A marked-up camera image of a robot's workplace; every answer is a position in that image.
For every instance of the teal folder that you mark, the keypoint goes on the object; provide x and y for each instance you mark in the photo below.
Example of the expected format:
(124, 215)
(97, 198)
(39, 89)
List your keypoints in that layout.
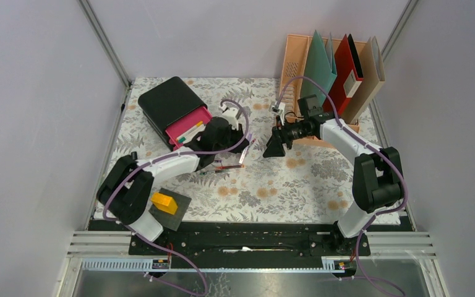
(320, 63)

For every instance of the orange gel pen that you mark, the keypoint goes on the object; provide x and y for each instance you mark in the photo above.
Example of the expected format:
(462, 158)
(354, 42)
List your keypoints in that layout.
(229, 167)

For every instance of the black mounting rail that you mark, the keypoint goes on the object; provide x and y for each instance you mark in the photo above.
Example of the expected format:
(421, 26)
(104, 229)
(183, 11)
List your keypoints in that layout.
(238, 245)

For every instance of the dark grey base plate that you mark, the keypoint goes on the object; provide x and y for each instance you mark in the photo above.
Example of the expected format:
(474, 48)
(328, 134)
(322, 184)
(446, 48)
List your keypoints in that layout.
(168, 221)

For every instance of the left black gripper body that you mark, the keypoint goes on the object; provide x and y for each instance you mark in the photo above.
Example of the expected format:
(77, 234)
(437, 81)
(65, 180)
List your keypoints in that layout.
(231, 138)

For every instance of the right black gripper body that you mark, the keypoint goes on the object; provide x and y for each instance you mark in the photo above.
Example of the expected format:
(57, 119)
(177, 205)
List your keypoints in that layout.
(294, 130)

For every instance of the yellow white marker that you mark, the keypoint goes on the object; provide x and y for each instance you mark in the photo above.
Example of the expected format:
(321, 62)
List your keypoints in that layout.
(184, 135)

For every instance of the black gel pen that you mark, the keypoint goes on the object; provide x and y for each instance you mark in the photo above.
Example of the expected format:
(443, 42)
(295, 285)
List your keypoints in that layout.
(214, 172)

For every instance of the teal capped white marker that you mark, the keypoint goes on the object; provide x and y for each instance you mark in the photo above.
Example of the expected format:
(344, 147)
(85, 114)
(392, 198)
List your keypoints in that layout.
(192, 135)

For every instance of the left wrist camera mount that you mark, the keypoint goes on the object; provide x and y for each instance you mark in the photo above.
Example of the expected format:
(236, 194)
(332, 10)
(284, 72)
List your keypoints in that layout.
(231, 115)

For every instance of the yellow toy block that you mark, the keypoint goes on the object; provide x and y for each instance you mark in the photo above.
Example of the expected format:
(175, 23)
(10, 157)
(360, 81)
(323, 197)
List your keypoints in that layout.
(164, 203)

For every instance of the beige folder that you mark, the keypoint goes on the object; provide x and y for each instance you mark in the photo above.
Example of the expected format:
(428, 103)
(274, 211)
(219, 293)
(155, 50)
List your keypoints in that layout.
(374, 78)

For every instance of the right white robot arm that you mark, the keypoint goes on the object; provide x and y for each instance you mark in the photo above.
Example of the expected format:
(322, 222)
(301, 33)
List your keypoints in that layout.
(377, 179)

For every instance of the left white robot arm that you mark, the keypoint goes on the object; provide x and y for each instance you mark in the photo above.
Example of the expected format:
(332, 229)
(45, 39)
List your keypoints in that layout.
(126, 189)

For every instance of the peach plastic file organizer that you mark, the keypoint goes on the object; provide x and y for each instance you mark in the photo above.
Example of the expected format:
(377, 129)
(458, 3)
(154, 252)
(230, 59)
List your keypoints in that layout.
(294, 63)

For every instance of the black pink drawer box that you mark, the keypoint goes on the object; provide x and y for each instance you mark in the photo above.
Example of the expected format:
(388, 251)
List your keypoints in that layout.
(171, 108)

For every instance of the purple capped white marker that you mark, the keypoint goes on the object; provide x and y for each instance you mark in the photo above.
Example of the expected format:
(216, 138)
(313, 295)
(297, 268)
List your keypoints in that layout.
(243, 155)

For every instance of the red folder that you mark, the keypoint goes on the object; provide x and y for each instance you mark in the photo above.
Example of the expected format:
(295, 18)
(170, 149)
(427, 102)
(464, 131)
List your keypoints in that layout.
(349, 74)

